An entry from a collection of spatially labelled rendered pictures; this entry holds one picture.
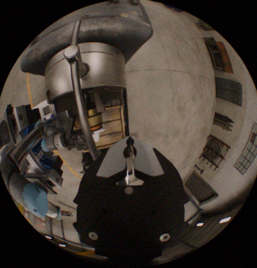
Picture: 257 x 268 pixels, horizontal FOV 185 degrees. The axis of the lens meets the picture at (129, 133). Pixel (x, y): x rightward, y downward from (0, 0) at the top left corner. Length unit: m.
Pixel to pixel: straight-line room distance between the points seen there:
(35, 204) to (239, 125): 7.03
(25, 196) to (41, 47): 0.39
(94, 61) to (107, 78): 0.06
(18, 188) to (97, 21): 0.48
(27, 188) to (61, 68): 0.33
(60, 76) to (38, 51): 0.16
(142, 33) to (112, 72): 0.16
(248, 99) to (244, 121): 1.37
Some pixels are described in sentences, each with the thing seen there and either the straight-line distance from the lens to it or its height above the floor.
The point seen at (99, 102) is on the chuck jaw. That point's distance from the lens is 0.31.
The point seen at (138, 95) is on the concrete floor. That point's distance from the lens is 1.57.
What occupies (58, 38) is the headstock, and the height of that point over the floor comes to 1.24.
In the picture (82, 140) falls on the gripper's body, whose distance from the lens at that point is 0.37.
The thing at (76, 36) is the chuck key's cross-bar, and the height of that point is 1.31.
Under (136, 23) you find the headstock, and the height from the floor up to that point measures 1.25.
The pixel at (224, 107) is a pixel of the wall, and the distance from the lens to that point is 6.64.
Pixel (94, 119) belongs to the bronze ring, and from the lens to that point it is 0.31.
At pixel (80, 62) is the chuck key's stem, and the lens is 0.15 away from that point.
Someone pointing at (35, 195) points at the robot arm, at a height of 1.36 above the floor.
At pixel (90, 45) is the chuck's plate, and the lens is 0.24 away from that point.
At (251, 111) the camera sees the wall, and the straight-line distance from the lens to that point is 6.72.
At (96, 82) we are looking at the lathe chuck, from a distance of 0.20.
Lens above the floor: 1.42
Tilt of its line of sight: 58 degrees down
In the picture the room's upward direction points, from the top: 143 degrees clockwise
